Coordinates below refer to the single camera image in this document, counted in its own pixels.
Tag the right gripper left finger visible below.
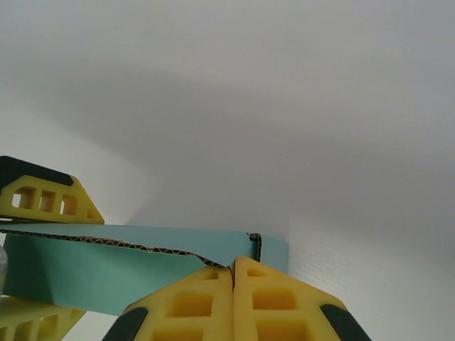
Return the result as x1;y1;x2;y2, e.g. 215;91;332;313
102;266;235;341

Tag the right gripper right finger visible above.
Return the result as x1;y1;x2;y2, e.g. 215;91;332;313
232;255;371;341

